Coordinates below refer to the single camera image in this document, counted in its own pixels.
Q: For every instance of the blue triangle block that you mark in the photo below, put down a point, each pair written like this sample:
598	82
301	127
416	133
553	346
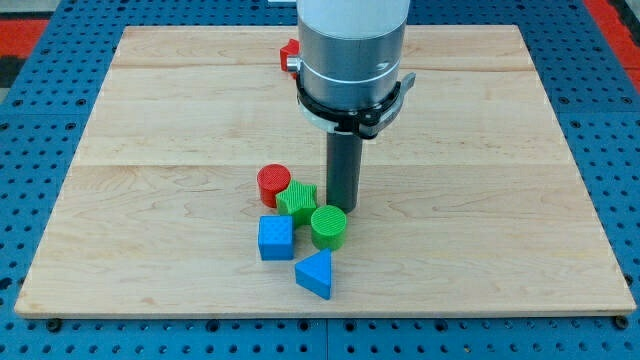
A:
314	273

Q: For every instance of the red block behind arm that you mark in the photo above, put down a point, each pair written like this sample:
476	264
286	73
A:
290	50

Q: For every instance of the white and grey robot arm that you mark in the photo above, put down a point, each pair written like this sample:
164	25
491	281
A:
350	50

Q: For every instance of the green star block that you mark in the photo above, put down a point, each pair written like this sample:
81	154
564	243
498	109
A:
299	200

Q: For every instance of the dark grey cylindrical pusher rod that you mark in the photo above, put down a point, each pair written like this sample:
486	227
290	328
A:
343	162

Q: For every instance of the green cylinder block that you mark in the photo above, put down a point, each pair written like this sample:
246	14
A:
328	224

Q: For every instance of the red cylinder block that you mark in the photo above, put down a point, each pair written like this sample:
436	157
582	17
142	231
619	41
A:
271	180

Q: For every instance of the blue cube block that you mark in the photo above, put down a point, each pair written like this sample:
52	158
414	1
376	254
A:
276	237

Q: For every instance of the wooden board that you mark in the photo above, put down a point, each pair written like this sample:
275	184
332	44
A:
470	202

